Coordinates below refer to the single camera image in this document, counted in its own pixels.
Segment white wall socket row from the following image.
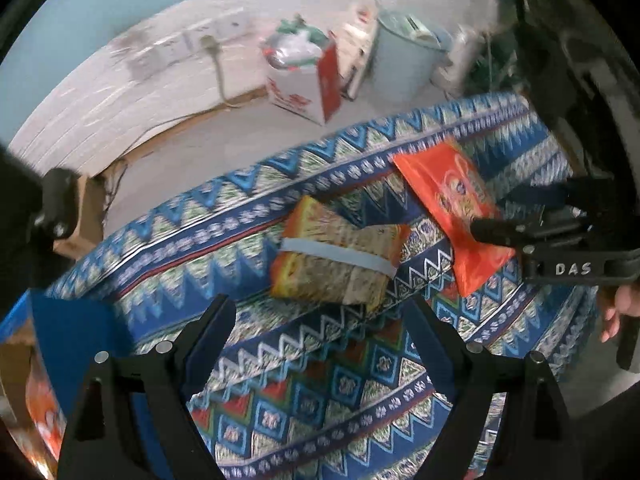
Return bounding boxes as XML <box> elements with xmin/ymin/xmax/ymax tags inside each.
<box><xmin>127</xmin><ymin>7</ymin><xmax>251</xmax><ymax>78</ymax></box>

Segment black round device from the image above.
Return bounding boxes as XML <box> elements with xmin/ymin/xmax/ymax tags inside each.
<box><xmin>30</xmin><ymin>167</ymin><xmax>83</xmax><ymax>241</ymax></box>

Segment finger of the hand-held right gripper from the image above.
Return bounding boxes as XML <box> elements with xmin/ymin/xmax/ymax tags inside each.
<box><xmin>505</xmin><ymin>177</ymin><xmax>601</xmax><ymax>226</ymax></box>
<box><xmin>470</xmin><ymin>217</ymin><xmax>551</xmax><ymax>251</ymax></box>

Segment patterned blue blanket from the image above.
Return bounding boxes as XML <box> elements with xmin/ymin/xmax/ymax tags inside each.
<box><xmin>42</xmin><ymin>91</ymin><xmax>601</xmax><ymax>480</ymax></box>

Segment light orange snack bag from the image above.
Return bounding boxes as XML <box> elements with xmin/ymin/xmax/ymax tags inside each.
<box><xmin>25</xmin><ymin>355</ymin><xmax>68</xmax><ymax>461</ymax></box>

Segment light blue trash bin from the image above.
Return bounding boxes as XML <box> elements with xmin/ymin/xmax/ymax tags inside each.
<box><xmin>372</xmin><ymin>10</ymin><xmax>451</xmax><ymax>101</ymax></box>

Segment person's right hand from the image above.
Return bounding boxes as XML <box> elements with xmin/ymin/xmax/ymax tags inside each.
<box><xmin>597</xmin><ymin>284</ymin><xmax>640</xmax><ymax>343</ymax></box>

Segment blue cardboard box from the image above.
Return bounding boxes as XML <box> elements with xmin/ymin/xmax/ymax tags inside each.
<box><xmin>0</xmin><ymin>290</ymin><xmax>151</xmax><ymax>480</ymax></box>

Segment black cables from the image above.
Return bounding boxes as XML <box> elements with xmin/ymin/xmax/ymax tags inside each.
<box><xmin>102</xmin><ymin>160</ymin><xmax>128</xmax><ymax>211</ymax></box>

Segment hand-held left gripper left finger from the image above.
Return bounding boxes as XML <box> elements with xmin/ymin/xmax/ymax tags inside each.
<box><xmin>56</xmin><ymin>294</ymin><xmax>238</xmax><ymax>480</ymax></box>

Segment banded bundle of snack packets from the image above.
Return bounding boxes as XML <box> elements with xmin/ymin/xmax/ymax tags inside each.
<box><xmin>270</xmin><ymin>195</ymin><xmax>411</xmax><ymax>318</ymax></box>

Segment grey plug with cable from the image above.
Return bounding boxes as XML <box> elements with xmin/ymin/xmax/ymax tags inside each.
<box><xmin>200</xmin><ymin>35</ymin><xmax>236</xmax><ymax>107</ymax></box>

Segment white and red carton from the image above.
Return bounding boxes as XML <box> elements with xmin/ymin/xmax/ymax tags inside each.
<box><xmin>265</xmin><ymin>30</ymin><xmax>346</xmax><ymax>126</ymax></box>

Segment red-orange snack bag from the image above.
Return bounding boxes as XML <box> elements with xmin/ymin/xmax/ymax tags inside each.
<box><xmin>392</xmin><ymin>140</ymin><xmax>516</xmax><ymax>298</ymax></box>

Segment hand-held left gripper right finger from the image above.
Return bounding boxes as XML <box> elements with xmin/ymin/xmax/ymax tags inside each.
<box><xmin>402</xmin><ymin>292</ymin><xmax>576</xmax><ymax>480</ymax></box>

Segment brown cardboard box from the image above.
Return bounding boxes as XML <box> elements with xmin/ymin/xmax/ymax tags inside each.
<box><xmin>52</xmin><ymin>175</ymin><xmax>108</xmax><ymax>261</ymax></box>

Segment white plastic bag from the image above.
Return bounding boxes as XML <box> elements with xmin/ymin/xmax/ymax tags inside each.
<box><xmin>260</xmin><ymin>17</ymin><xmax>331</xmax><ymax>68</ymax></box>

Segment white and red packaging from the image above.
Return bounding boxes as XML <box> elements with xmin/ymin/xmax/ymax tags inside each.
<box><xmin>340</xmin><ymin>0</ymin><xmax>381</xmax><ymax>101</ymax></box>

